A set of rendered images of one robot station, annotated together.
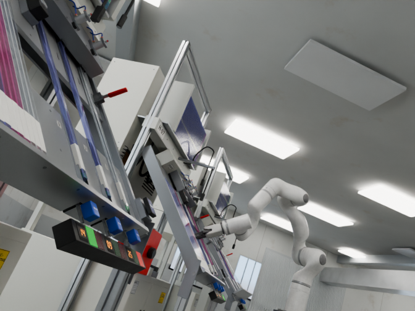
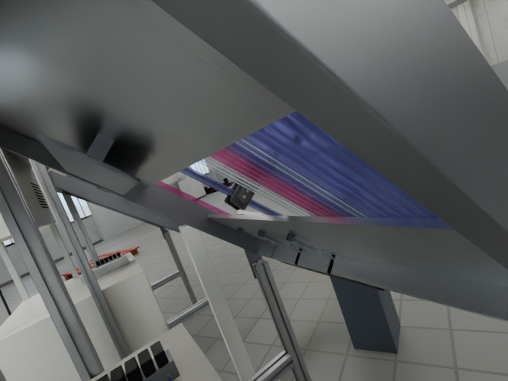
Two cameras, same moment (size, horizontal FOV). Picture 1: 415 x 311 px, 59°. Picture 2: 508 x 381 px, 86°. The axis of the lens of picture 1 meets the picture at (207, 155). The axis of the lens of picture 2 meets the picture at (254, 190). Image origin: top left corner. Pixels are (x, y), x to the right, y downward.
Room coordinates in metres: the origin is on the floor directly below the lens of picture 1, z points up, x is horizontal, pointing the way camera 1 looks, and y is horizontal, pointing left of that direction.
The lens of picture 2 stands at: (1.79, 0.22, 0.96)
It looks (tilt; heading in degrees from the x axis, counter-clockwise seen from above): 7 degrees down; 313
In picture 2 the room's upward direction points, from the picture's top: 20 degrees counter-clockwise
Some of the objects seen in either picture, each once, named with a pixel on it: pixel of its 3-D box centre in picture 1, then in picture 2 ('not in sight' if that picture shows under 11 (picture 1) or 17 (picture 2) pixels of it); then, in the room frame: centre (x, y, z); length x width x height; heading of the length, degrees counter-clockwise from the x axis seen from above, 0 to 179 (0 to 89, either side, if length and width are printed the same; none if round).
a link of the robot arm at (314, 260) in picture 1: (309, 266); not in sight; (2.31, -0.84, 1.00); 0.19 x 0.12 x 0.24; 28
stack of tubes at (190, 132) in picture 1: (183, 132); not in sight; (2.26, 0.20, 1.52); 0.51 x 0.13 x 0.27; 162
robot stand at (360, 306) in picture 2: not in sight; (355, 267); (2.34, -0.83, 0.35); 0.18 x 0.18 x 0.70; 8
